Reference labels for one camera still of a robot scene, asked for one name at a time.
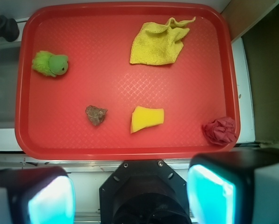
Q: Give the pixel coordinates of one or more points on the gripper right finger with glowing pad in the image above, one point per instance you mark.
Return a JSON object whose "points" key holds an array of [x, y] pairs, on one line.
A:
{"points": [[235, 187]]}

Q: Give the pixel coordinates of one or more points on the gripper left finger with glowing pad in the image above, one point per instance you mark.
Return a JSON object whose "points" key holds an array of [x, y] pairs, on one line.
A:
{"points": [[36, 196]]}

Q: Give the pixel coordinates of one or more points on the green plush animal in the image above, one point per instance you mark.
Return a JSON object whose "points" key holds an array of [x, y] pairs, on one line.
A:
{"points": [[49, 64]]}

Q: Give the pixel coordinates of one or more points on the crumpled red paper ball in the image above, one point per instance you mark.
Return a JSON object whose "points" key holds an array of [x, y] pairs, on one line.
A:
{"points": [[220, 131]]}

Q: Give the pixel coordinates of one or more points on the brown rock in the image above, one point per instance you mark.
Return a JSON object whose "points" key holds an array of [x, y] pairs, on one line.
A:
{"points": [[96, 115]]}

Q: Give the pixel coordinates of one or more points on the yellow sponge piece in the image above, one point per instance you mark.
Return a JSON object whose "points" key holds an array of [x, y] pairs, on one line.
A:
{"points": [[143, 117]]}

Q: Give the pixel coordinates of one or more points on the red plastic tray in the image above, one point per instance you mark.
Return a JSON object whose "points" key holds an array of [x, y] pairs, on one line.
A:
{"points": [[50, 118]]}

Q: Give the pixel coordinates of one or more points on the black clamp knob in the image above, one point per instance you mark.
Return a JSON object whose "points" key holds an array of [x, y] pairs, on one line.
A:
{"points": [[9, 29]]}

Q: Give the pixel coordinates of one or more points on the yellow knitted cloth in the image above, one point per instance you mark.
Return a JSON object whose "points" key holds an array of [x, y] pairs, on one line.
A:
{"points": [[159, 44]]}

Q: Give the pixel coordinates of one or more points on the black octagonal mount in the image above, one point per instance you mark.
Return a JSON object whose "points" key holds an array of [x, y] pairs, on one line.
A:
{"points": [[144, 192]]}

